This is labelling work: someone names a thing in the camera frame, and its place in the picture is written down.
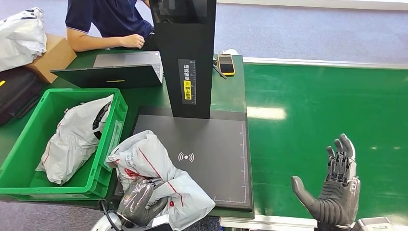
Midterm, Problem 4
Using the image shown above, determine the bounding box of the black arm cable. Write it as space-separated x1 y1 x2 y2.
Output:
98 199 124 231

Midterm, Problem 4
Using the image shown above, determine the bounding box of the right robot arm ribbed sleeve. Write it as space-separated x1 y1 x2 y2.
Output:
315 224 354 231

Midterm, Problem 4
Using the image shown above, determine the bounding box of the dark laptop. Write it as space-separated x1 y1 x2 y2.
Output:
51 51 164 90

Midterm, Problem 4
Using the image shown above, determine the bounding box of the grey white courier bag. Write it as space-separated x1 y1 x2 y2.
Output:
35 94 115 186

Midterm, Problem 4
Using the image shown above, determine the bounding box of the person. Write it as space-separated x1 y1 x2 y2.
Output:
65 0 157 53

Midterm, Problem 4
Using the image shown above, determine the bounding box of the brown cardboard box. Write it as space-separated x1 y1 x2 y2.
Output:
24 33 78 85

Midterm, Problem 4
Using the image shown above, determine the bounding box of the person's right hand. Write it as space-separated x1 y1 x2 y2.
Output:
119 33 146 50

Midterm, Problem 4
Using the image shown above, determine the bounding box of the green plastic crate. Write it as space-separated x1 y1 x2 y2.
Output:
0 88 129 202

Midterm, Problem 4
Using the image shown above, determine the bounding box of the white mouse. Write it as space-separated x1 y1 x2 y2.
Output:
219 48 241 57

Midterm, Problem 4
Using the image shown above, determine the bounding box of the large white plastic bag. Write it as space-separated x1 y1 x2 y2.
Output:
0 7 48 73

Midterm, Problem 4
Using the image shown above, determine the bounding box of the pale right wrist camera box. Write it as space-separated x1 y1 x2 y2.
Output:
352 217 395 231

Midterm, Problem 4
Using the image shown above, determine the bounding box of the black fabric bag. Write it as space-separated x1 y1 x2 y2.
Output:
0 66 44 127

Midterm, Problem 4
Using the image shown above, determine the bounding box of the phone in yellow case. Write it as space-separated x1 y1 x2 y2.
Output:
217 53 236 77

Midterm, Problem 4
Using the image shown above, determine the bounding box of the white courier bag red print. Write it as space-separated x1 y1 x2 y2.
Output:
106 130 217 231

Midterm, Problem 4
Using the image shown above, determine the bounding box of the green conveyor belt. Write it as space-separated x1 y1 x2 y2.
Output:
243 63 408 221

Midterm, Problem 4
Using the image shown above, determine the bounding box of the black inbound scanning machine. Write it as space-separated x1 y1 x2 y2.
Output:
114 0 255 212

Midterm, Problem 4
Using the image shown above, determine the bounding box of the black pen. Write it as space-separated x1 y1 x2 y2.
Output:
212 62 228 80

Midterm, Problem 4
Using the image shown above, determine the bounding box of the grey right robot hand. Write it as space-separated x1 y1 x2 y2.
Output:
291 133 361 228

